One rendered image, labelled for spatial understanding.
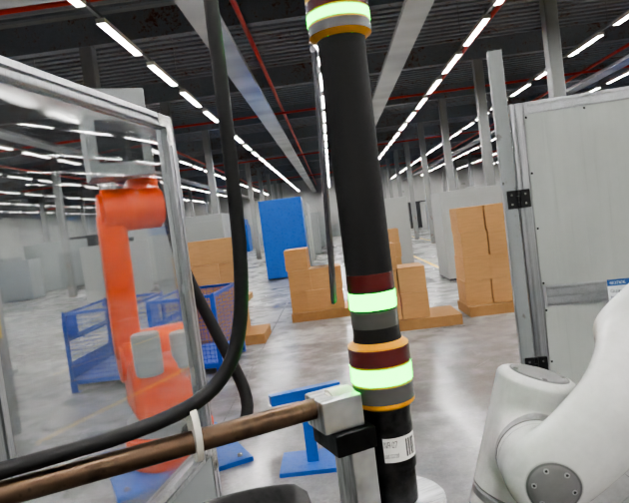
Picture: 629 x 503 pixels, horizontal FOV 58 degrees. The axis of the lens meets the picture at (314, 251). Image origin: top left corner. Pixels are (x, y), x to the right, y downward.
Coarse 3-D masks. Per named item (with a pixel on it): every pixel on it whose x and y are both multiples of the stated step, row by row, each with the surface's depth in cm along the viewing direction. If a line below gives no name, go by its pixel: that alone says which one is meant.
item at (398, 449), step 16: (368, 416) 39; (384, 416) 38; (400, 416) 39; (384, 432) 39; (400, 432) 39; (384, 448) 39; (400, 448) 39; (384, 464) 39; (400, 464) 39; (384, 480) 39; (400, 480) 39; (416, 480) 40; (384, 496) 39; (400, 496) 39; (416, 496) 40
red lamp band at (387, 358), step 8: (408, 344) 39; (352, 352) 39; (360, 352) 38; (368, 352) 38; (376, 352) 38; (384, 352) 38; (392, 352) 38; (400, 352) 38; (408, 352) 39; (352, 360) 39; (360, 360) 38; (368, 360) 38; (376, 360) 38; (384, 360) 38; (392, 360) 38; (400, 360) 38; (368, 368) 38; (376, 368) 38
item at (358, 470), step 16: (320, 400) 37; (336, 400) 37; (352, 400) 37; (320, 416) 37; (336, 416) 37; (352, 416) 37; (320, 432) 39; (336, 432) 37; (352, 432) 37; (368, 432) 37; (336, 448) 37; (352, 448) 37; (368, 448) 37; (336, 464) 40; (352, 464) 38; (368, 464) 38; (352, 480) 38; (368, 480) 38; (352, 496) 38; (368, 496) 38; (432, 496) 40
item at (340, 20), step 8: (336, 16) 37; (344, 16) 37; (352, 16) 37; (360, 16) 37; (320, 24) 37; (328, 24) 37; (336, 24) 37; (344, 24) 37; (352, 24) 37; (360, 24) 37; (368, 24) 38; (312, 32) 38
